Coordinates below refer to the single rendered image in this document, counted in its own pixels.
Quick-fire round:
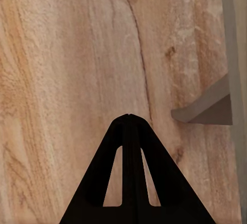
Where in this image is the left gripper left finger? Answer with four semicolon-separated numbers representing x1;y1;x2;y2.
59;114;137;224

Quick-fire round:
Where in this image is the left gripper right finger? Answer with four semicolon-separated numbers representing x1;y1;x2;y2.
129;114;216;224

